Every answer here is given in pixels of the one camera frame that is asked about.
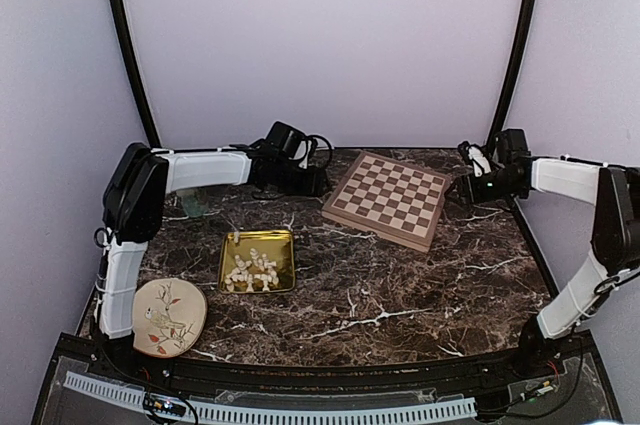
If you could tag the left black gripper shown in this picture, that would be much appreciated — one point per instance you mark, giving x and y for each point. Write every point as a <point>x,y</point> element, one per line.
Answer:
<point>313,186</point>

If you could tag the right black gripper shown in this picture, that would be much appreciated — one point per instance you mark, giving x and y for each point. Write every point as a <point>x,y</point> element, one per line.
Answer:
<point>476,196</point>

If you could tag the wooden chess board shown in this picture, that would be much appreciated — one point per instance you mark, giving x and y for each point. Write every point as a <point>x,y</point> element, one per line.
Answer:
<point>396,201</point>

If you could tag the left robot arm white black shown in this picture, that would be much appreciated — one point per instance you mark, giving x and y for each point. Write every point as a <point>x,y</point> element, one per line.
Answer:
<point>133,204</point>

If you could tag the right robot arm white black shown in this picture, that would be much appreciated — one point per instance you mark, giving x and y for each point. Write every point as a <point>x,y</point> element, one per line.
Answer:
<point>613,258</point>

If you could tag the gold metal tray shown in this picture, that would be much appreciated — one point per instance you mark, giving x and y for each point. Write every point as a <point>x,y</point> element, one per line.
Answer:
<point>262,263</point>

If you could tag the cream ceramic mug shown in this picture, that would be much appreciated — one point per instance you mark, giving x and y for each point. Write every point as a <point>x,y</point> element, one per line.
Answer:
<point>194,202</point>

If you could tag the round bird painted plate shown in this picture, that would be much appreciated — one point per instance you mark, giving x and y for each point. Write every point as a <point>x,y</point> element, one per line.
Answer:
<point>168,317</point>

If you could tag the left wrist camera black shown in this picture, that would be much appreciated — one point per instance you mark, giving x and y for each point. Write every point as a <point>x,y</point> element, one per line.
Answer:
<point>285,139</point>

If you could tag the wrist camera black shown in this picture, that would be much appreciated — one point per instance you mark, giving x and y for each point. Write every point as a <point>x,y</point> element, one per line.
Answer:
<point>510,145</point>
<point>285,139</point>

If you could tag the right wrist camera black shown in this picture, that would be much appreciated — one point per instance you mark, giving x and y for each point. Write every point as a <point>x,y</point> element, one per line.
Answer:
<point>510,145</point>

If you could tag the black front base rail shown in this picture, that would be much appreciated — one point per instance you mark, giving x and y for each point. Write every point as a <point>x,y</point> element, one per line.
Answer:
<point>481,374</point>

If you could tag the grey slotted cable duct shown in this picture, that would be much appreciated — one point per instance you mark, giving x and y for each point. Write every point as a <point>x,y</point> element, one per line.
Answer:
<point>253,409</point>

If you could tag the right black frame post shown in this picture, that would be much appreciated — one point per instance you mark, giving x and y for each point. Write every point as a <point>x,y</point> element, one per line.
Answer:
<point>516,56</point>

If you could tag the black frame post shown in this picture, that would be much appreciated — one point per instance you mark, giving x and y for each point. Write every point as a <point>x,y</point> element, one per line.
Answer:
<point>128,54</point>
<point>516,56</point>

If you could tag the left black frame post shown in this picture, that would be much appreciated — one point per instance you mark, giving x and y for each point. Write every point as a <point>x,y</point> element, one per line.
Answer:
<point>128,54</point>

